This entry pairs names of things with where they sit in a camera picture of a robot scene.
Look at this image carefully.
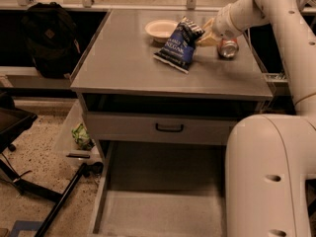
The red soda can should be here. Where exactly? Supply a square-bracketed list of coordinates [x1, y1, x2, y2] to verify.
[217, 39, 239, 59]

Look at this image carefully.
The green chip bag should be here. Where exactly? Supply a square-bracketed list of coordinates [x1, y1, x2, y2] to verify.
[71, 123, 94, 150]

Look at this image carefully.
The open grey bottom drawer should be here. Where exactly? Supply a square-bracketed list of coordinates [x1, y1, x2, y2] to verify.
[88, 142, 227, 237]

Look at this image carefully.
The black backpack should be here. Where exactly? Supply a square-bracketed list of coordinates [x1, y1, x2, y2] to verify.
[21, 2, 83, 79]

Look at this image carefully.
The grey drawer cabinet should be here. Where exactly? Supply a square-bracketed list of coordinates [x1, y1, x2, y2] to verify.
[70, 9, 275, 170]

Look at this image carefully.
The closed grey drawer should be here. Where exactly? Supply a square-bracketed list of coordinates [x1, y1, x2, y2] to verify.
[83, 112, 237, 145]

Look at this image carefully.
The blue chip bag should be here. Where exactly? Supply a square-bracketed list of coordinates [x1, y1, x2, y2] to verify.
[153, 17, 204, 74]

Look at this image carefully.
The white bowl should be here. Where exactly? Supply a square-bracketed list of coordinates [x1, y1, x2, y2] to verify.
[145, 20, 178, 43]

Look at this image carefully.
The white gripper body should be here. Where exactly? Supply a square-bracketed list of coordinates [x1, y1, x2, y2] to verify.
[212, 3, 245, 40]

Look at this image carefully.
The metal strut with bracket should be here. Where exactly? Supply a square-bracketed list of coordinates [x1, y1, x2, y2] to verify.
[264, 72, 287, 83]

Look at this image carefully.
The black drawer handle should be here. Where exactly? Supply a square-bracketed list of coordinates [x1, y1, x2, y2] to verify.
[155, 123, 184, 133]

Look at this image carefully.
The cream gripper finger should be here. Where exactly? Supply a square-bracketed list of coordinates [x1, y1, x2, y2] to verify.
[196, 31, 221, 46]
[202, 18, 214, 32]

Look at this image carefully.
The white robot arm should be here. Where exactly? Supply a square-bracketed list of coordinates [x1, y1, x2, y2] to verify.
[199, 0, 316, 237]

